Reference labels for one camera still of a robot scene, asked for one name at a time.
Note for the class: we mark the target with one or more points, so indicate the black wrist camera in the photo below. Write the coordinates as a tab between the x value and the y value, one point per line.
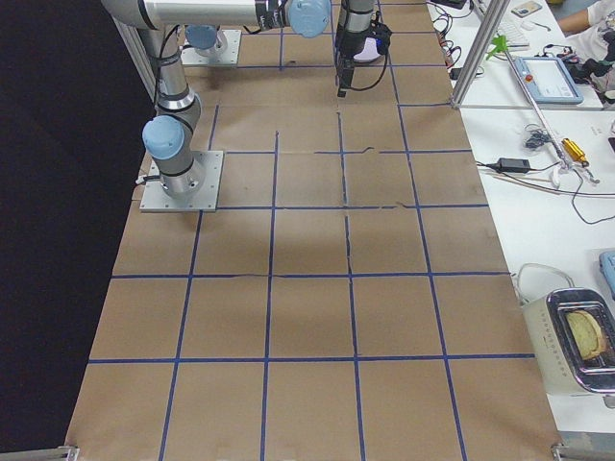
381	33

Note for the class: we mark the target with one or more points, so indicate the teach pendant tablet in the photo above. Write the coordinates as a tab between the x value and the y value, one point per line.
547	80

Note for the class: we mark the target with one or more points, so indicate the person in white shirt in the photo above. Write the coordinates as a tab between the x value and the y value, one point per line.
590	33

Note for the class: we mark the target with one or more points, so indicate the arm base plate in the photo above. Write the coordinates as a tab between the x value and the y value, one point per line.
195	190
190	58

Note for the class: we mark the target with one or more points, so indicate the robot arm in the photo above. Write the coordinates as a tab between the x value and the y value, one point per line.
207	40
178	108

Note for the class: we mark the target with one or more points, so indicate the brown paper table cover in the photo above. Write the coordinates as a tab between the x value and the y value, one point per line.
348	300

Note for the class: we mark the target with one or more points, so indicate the yellow tool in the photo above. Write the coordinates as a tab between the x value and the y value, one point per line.
574	151

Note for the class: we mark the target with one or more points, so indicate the aluminium frame upright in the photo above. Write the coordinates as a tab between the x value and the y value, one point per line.
486	32

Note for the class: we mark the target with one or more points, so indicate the toast slice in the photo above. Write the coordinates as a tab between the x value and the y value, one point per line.
588	334

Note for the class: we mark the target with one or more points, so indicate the black power adapter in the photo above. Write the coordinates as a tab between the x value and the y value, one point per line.
513	165

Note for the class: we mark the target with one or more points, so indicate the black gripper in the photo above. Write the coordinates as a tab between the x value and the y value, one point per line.
347	48

